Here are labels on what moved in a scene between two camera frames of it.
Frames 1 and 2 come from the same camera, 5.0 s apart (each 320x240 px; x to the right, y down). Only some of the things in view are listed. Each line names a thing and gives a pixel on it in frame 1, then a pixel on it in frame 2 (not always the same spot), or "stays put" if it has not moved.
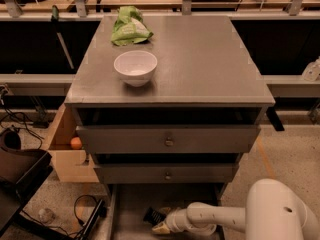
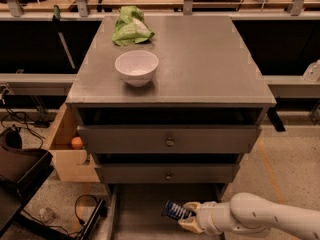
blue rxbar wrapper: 153,216 -> 176,211
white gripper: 172,221 -> 207,216
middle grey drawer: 166,174 stays put
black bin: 22,170 stays put
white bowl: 135,66 stays put
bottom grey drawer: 131,201 stays put
